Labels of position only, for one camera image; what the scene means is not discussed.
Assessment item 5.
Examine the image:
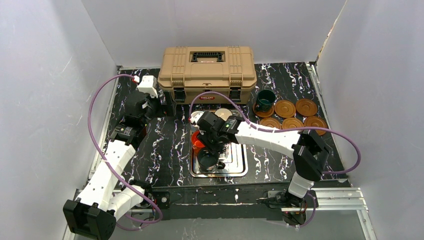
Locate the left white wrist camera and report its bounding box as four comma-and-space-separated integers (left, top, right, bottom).
136, 75, 158, 98

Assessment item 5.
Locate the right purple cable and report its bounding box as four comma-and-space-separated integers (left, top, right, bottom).
188, 91, 362, 229

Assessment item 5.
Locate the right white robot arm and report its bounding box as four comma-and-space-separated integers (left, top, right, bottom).
189, 111, 330, 199

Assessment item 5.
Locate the teal cup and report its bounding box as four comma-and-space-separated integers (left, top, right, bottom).
254, 89, 276, 113

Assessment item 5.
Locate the cream cup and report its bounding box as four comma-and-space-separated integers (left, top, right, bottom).
214, 108, 233, 121

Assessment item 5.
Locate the tan plastic toolbox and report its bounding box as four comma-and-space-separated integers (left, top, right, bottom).
157, 46, 257, 105

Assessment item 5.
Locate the aluminium frame rail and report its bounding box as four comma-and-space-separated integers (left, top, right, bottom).
67, 187, 377, 240

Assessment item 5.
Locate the dark grey cup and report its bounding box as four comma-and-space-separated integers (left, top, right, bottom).
197, 147, 226, 173

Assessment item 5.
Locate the orange cup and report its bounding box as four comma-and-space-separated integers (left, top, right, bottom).
190, 130, 205, 157

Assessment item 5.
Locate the stainless steel tray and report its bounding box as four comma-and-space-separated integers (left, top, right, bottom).
189, 110, 248, 178

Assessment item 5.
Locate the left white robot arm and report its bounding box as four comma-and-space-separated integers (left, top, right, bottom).
63, 90, 176, 240

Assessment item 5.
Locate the white cup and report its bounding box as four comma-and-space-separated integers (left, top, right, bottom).
189, 111, 204, 133

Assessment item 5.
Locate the brown wooden coaster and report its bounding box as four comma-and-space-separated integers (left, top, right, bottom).
303, 116, 328, 129
274, 100, 296, 119
259, 117, 282, 130
252, 104, 275, 118
281, 117, 304, 129
295, 98, 318, 117

